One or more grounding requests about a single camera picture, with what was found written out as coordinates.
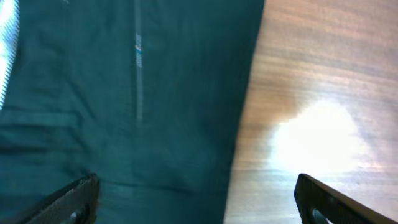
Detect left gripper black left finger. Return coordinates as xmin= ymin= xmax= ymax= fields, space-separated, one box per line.
xmin=12 ymin=174 xmax=100 ymax=224

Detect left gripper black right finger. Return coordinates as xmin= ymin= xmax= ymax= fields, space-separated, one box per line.
xmin=294 ymin=174 xmax=397 ymax=224

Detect black shorts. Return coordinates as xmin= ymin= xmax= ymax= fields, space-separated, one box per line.
xmin=1 ymin=0 xmax=264 ymax=223

